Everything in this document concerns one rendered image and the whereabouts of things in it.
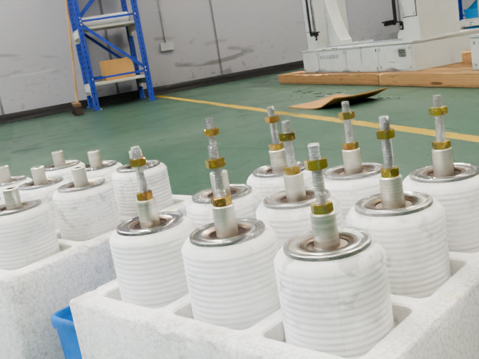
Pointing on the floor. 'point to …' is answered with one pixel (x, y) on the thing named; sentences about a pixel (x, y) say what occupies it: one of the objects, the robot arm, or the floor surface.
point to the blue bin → (66, 333)
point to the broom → (73, 70)
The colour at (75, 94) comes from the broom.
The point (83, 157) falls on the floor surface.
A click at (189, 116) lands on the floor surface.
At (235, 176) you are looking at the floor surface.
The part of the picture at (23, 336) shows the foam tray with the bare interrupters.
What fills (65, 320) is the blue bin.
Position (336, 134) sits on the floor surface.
